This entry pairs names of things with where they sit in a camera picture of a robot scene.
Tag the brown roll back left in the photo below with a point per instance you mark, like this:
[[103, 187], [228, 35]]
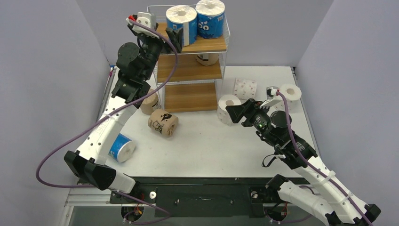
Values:
[[150, 104]]

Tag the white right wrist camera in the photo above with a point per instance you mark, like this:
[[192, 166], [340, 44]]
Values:
[[271, 97]]

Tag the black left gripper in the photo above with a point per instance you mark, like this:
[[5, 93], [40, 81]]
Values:
[[175, 37]]

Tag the white wire wooden shelf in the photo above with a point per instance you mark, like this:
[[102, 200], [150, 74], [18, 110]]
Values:
[[194, 87]]

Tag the blue roll left edge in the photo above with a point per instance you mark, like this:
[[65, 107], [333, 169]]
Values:
[[122, 149]]

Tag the white dotted roll lying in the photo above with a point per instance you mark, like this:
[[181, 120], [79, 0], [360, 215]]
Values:
[[244, 89]]

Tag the brown cartoon printed roll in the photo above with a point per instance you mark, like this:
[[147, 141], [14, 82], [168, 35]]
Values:
[[163, 122]]

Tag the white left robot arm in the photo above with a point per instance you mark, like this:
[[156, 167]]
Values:
[[136, 65]]

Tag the white dotted roll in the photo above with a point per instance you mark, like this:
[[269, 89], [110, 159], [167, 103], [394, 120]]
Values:
[[244, 89], [224, 101]]

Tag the blue white roll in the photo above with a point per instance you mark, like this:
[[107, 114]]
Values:
[[185, 17], [210, 18]]

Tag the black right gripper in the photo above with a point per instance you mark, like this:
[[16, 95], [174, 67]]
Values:
[[248, 113]]

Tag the white roll near right wall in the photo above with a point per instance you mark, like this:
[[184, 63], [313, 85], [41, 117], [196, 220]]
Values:
[[292, 94]]

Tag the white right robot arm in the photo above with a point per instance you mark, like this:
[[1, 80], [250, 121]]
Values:
[[335, 205]]

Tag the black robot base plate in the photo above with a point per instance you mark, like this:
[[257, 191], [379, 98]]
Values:
[[210, 197]]

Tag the brown paper roll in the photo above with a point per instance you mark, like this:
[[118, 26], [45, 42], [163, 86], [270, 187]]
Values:
[[207, 59]]

